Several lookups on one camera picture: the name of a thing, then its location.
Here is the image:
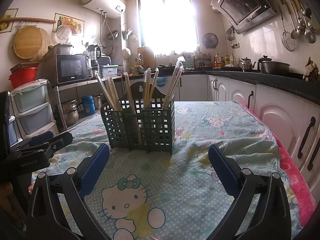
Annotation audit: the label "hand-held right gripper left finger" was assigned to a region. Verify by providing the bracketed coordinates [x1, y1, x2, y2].
[26, 143, 111, 240]

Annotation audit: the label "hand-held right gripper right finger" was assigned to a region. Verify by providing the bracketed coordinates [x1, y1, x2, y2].
[208, 144, 292, 240]

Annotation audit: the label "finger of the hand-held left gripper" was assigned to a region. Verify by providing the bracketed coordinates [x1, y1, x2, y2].
[16, 132, 54, 151]
[27, 131, 73, 156]

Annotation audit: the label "green plastic utensil basket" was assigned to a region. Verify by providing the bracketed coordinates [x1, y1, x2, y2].
[100, 82, 175, 155]

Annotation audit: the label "pile of chopsticks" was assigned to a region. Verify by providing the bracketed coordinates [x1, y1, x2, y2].
[95, 57, 185, 147]

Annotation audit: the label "stacked steel pots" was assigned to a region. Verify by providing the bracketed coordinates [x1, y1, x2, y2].
[60, 99, 80, 127]

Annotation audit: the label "white plastic drawer unit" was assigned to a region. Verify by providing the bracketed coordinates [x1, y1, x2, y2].
[11, 79, 57, 141]

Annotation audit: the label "blue can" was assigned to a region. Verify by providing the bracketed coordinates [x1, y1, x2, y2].
[81, 95, 96, 116]

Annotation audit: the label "cartoon cat printed tablecloth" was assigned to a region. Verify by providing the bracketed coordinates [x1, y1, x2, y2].
[29, 100, 304, 240]

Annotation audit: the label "metal rack shelf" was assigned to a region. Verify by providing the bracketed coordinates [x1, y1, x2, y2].
[50, 76, 125, 131]

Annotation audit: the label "red plastic basin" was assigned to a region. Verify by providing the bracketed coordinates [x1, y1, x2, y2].
[9, 66, 39, 89]

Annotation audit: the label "black microwave oven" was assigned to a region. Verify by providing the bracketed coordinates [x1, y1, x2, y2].
[40, 54, 92, 86]

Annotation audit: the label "white lower cabinets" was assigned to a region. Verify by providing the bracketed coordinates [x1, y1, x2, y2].
[155, 74, 320, 188]

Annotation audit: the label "grey plastic container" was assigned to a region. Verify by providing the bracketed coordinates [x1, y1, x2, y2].
[99, 64, 119, 78]

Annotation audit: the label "blender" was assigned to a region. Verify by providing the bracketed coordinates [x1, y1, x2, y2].
[86, 44, 102, 78]

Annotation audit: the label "round bamboo tray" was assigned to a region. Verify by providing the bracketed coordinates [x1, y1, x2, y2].
[13, 25, 51, 62]

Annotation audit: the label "black countertop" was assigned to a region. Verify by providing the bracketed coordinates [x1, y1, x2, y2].
[120, 67, 320, 98]

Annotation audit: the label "white round plastic cover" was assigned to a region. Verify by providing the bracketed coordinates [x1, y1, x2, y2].
[56, 24, 74, 43]

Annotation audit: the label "white hanging appliance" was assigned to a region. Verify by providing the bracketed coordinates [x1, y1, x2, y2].
[122, 47, 132, 63]

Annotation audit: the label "steel teapot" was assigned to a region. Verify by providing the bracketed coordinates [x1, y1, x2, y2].
[237, 57, 257, 72]

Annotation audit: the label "cooking oil bottles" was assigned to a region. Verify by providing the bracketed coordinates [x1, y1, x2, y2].
[214, 53, 237, 68]

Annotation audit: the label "spice rack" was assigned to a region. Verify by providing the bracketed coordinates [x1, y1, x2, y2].
[184, 51, 213, 71]

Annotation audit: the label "steel pot with lid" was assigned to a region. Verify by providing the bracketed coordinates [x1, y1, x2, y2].
[257, 55, 291, 75]

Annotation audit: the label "wooden rolling pin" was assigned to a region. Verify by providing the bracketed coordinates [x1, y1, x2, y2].
[1, 17, 57, 24]

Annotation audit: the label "black wok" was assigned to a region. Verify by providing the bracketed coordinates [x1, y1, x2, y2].
[157, 64, 177, 72]

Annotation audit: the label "white water heater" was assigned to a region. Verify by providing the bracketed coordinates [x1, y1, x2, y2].
[80, 0, 126, 19]

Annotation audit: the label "steel ladle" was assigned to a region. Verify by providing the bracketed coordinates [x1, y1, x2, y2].
[285, 1, 301, 40]

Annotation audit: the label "kitchen window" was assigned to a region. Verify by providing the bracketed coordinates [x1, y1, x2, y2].
[137, 0, 201, 56]

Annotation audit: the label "large steel spoon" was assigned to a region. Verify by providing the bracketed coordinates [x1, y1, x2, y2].
[299, 0, 317, 44]

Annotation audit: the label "black glass range hood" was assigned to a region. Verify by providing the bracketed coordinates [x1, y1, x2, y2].
[210, 0, 278, 35]

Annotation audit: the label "fruit wall poster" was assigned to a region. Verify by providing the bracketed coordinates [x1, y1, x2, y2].
[53, 12, 84, 35]

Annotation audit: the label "lemon wall poster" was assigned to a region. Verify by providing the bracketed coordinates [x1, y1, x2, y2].
[0, 9, 19, 34]

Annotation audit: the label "wall cup holder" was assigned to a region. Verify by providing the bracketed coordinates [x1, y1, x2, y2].
[122, 29, 138, 42]

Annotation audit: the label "small wall fan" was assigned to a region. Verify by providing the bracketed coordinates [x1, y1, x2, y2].
[202, 33, 219, 49]

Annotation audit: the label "wire skimmer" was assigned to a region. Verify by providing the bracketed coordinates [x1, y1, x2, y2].
[278, 5, 296, 52]

